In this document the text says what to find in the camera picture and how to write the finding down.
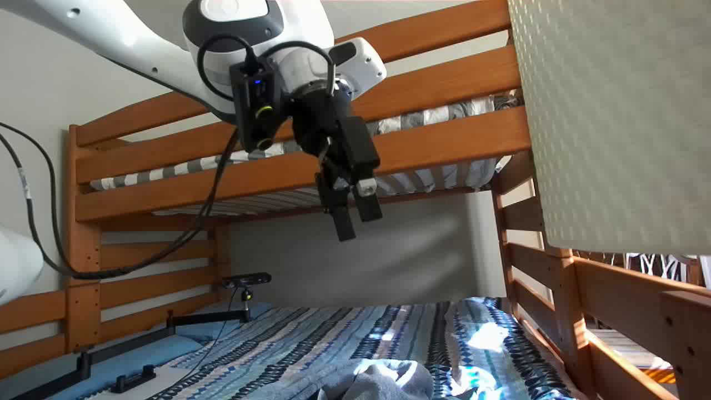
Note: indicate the blue patterned bedsheet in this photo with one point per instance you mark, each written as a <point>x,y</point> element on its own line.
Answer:
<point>311,340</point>

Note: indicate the black mounting bar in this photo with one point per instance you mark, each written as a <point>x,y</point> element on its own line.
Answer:
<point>207,317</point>

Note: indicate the small black clamp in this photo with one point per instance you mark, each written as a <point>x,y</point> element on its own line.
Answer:
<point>133,379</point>

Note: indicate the white patterned curtain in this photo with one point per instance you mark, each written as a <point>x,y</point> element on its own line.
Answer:
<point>652,266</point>

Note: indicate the wooden bunk bed frame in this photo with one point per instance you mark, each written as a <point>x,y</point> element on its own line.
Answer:
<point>444,140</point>

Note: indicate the black camera on stand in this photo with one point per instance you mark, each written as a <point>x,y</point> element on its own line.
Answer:
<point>248,280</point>

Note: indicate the light blue sheet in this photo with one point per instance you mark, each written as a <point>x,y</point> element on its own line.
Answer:
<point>174,347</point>

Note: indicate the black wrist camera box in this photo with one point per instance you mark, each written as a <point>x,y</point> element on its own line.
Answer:
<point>255,103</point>

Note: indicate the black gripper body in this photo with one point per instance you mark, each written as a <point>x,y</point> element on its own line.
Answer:
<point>335,134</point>

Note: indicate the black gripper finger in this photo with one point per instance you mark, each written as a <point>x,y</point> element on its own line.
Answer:
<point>339,211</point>
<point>367,204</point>

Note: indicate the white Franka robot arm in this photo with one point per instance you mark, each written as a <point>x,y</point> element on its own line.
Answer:
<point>111,30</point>

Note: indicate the white textured panel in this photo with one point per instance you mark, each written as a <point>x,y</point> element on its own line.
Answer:
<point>614,111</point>

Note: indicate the grey white striped mattress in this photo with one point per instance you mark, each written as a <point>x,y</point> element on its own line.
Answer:
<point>444,178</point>

